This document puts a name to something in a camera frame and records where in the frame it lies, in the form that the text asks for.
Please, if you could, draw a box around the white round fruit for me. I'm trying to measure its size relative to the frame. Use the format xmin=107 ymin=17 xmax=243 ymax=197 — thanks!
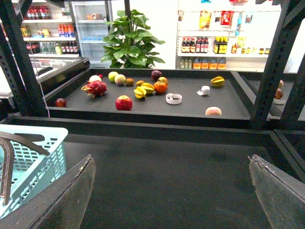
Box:
xmin=89 ymin=75 xmax=102 ymax=83

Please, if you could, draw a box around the front yellow starfruit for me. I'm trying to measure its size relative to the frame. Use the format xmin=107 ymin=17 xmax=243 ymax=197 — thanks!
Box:
xmin=134 ymin=86 xmax=146 ymax=99

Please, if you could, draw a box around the pink peach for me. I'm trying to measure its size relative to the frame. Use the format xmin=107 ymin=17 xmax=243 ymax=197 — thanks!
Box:
xmin=205 ymin=107 xmax=222 ymax=116

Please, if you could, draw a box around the small brown kiwi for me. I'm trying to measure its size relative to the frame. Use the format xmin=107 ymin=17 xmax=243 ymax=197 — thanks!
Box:
xmin=136 ymin=80 xmax=145 ymax=87

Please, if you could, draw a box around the yellow starfruit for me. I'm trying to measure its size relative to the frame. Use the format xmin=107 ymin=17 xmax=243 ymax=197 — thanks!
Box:
xmin=134 ymin=86 xmax=146 ymax=99
xmin=211 ymin=76 xmax=225 ymax=87
xmin=141 ymin=83 xmax=155 ymax=94

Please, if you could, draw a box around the right yellow starfruit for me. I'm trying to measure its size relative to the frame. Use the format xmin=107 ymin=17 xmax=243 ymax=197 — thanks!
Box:
xmin=211 ymin=76 xmax=225 ymax=87

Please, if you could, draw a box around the right sauce bottle shelf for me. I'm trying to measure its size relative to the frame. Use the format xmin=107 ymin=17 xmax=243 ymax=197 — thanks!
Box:
xmin=175 ymin=0 xmax=282 ymax=72

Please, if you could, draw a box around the green potted plant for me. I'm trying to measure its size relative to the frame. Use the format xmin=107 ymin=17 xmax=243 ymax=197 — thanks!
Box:
xmin=101 ymin=10 xmax=165 ymax=69

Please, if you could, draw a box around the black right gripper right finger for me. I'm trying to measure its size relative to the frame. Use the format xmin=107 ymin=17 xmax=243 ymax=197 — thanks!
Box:
xmin=249 ymin=155 xmax=305 ymax=229

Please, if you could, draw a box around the light blue plastic basket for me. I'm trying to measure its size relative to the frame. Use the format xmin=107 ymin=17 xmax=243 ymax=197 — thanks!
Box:
xmin=0 ymin=124 xmax=68 ymax=218

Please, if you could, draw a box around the glass door refrigerator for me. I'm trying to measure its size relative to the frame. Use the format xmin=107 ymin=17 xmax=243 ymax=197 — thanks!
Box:
xmin=70 ymin=0 xmax=112 ymax=68

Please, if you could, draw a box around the pink dragon fruit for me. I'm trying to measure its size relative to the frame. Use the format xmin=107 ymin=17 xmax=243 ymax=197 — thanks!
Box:
xmin=81 ymin=81 xmax=107 ymax=98

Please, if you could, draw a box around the black rack post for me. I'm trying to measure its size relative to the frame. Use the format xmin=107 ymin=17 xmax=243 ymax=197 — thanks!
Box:
xmin=250 ymin=0 xmax=305 ymax=130
xmin=0 ymin=0 xmax=50 ymax=117

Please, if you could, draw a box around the white tape ring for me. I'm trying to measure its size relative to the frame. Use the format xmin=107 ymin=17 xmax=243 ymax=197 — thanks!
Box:
xmin=165 ymin=93 xmax=183 ymax=105

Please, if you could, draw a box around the small dark red apple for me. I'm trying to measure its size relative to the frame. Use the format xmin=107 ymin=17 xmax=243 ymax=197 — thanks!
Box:
xmin=55 ymin=98 xmax=67 ymax=107

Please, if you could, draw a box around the dark purple fruit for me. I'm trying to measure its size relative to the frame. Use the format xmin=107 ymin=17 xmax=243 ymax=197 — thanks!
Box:
xmin=151 ymin=70 xmax=162 ymax=81

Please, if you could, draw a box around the red yellow mango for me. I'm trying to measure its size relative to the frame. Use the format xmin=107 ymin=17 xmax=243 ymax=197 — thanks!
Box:
xmin=157 ymin=76 xmax=168 ymax=85

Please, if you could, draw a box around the red fruit on side tray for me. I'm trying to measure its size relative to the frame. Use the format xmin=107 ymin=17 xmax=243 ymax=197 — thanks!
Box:
xmin=274 ymin=88 xmax=284 ymax=100

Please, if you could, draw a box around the chest freezer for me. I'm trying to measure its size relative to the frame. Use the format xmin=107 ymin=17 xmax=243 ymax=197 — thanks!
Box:
xmin=30 ymin=57 xmax=90 ymax=93

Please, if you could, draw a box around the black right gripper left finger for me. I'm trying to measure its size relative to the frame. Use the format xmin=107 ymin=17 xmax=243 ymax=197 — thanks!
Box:
xmin=0 ymin=155 xmax=96 ymax=229

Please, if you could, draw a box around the black left rack post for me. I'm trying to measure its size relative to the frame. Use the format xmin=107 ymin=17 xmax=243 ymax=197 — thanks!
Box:
xmin=0 ymin=0 xmax=50 ymax=117

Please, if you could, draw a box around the black right rack post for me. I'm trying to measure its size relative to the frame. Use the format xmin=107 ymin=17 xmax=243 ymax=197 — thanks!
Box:
xmin=250 ymin=0 xmax=305 ymax=130

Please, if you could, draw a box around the left drinks shelf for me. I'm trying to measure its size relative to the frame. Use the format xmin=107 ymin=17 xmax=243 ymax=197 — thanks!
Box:
xmin=0 ymin=0 xmax=81 ymax=58

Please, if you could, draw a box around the black display tray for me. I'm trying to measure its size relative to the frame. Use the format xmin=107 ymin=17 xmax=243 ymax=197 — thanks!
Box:
xmin=46 ymin=69 xmax=253 ymax=128

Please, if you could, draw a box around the small white label roll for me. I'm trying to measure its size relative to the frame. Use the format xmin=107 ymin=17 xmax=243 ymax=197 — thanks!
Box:
xmin=197 ymin=85 xmax=210 ymax=96

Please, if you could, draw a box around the rear yellow starfruit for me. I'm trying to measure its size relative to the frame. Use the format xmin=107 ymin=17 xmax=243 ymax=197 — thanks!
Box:
xmin=141 ymin=83 xmax=155 ymax=94

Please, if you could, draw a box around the green apple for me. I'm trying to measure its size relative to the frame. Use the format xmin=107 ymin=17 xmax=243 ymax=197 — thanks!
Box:
xmin=108 ymin=71 xmax=118 ymax=83

